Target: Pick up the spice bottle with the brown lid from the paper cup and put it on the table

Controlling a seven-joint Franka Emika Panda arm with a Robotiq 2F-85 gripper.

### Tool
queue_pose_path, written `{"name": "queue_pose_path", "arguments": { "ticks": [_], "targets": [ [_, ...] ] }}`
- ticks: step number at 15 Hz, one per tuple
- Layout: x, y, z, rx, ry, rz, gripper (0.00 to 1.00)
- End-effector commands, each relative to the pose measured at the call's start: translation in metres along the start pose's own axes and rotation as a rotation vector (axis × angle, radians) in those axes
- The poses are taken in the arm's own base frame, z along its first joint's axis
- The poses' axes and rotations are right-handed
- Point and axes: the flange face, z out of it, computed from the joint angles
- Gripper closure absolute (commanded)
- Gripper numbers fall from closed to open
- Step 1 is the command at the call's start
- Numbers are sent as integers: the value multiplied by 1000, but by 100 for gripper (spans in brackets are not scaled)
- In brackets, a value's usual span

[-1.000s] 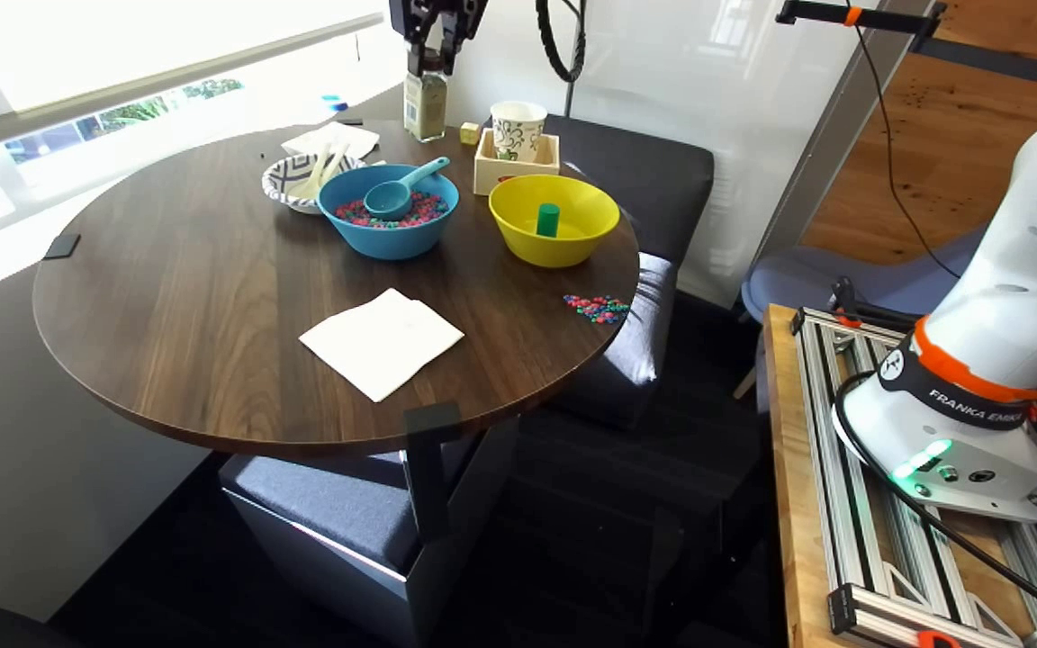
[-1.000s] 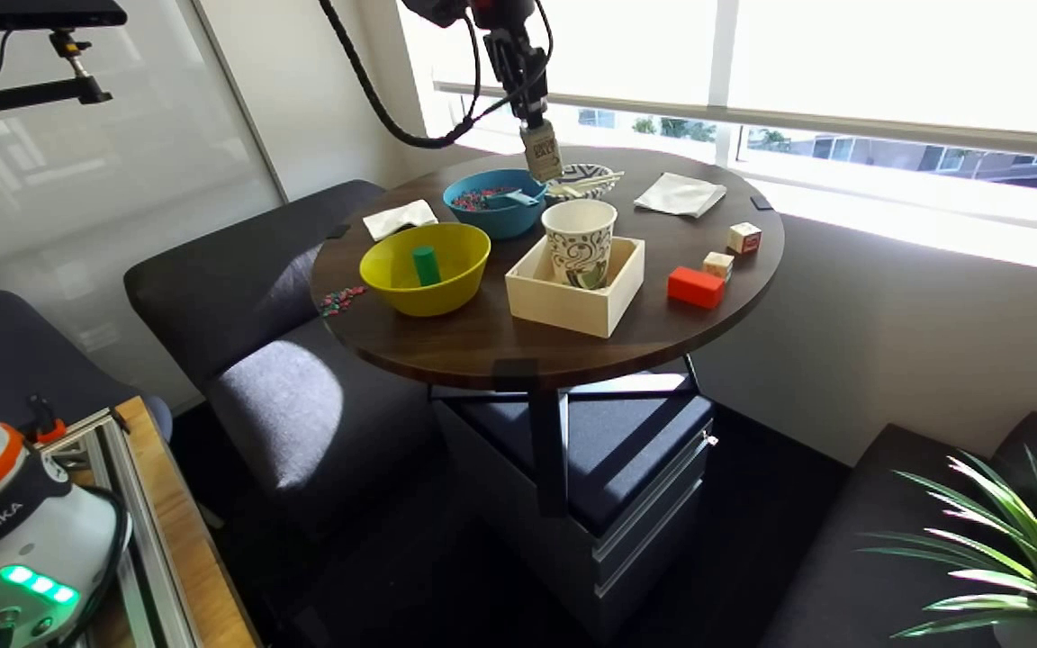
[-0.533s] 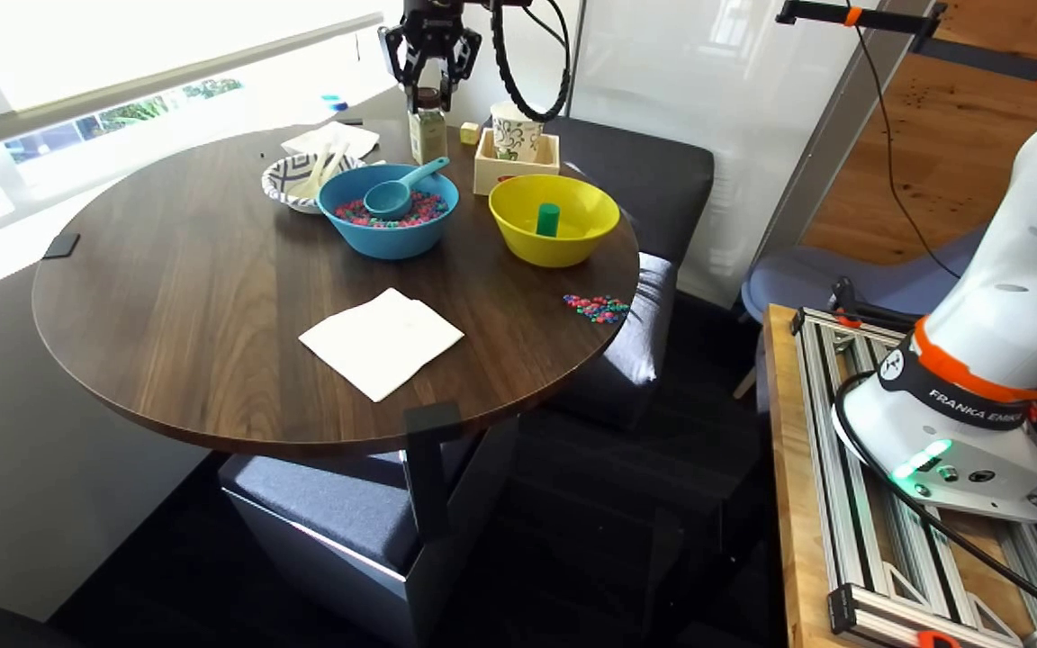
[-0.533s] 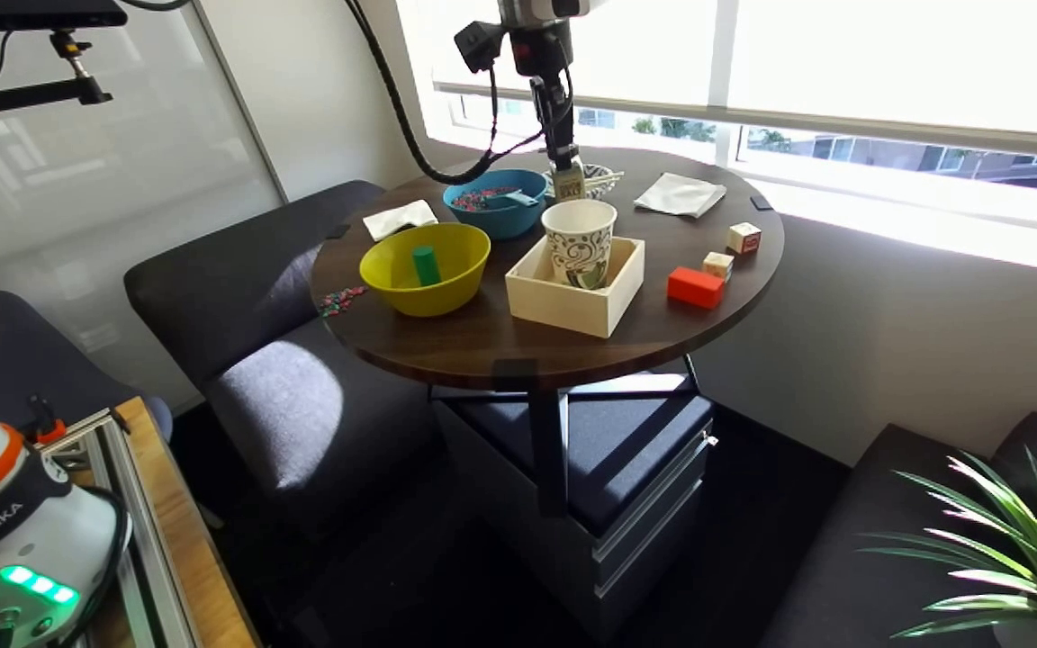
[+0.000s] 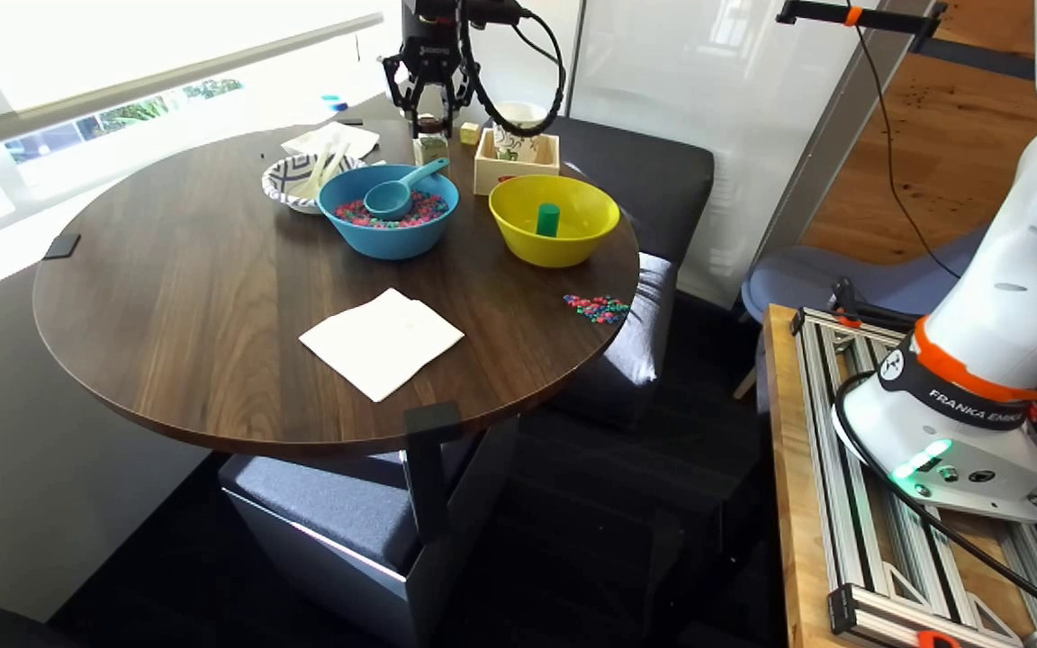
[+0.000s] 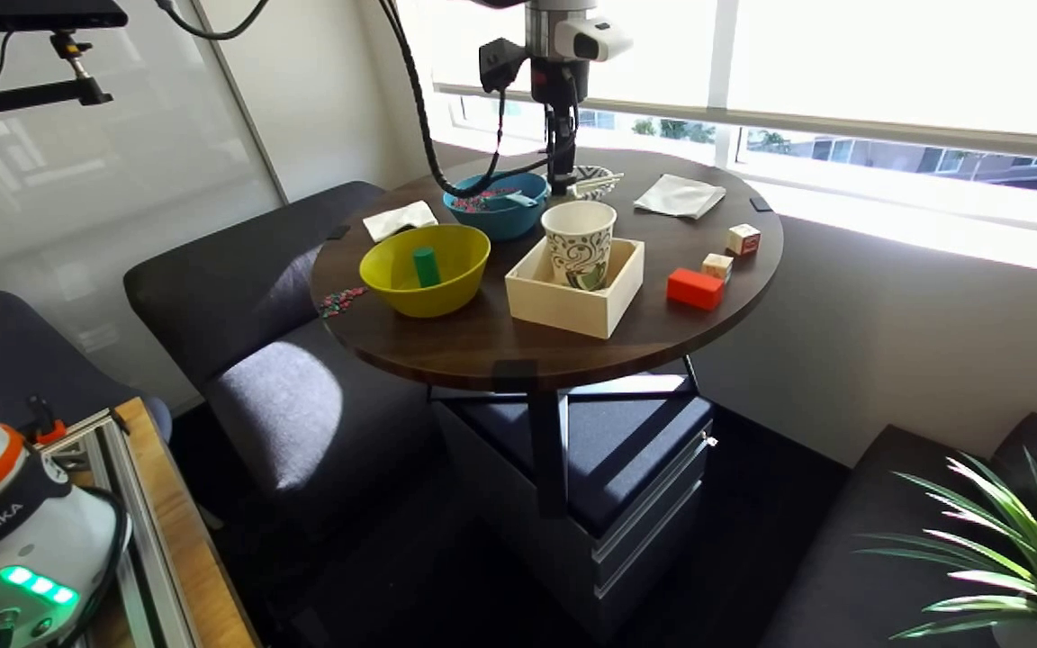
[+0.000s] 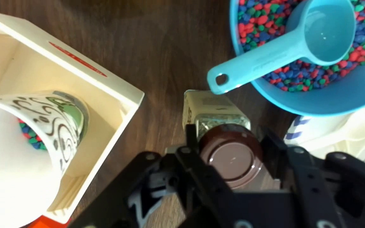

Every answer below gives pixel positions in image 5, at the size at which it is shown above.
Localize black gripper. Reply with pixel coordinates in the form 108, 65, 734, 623
378, 24, 479, 138

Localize spice bottle with brown lid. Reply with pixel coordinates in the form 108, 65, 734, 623
409, 89, 458, 168

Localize blue plastic scoop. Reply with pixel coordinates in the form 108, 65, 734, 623
361, 156, 455, 222

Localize crumpled white napkin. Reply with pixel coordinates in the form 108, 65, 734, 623
282, 119, 383, 164

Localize colourful candy pile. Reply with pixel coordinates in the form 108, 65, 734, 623
336, 194, 446, 230

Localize blue bowl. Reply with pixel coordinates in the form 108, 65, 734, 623
314, 163, 466, 264

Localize yellow bowl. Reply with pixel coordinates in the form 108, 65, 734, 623
487, 171, 623, 275

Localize patterned black white plate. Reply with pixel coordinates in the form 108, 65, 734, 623
259, 150, 361, 221

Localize green block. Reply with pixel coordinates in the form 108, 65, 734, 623
532, 199, 566, 240

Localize flat white napkin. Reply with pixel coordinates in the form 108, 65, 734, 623
295, 284, 469, 408

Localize scattered colourful candy pieces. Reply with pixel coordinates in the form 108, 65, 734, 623
562, 287, 632, 330

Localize white roller blind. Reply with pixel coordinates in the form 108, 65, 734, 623
0, 0, 408, 163

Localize round dark wooden table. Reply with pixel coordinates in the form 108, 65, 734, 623
27, 115, 646, 648

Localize blue grey chair seat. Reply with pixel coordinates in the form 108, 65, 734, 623
738, 227, 992, 330

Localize grey ottoman with drawers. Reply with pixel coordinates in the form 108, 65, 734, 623
221, 423, 521, 648

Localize wooden robot bench top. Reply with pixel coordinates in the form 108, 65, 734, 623
764, 303, 1037, 648

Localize thick black gripper cable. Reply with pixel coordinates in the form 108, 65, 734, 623
466, 5, 571, 140

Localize black table edge bracket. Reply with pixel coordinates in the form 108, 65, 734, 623
44, 230, 85, 264

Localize thin black hanging cable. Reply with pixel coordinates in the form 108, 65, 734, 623
854, 21, 965, 284

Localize black orange camera stand arm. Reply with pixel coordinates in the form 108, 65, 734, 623
779, 0, 1037, 85

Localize aluminium profile frame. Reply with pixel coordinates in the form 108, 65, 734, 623
792, 303, 1037, 648

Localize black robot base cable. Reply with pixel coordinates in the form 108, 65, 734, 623
830, 366, 1037, 639

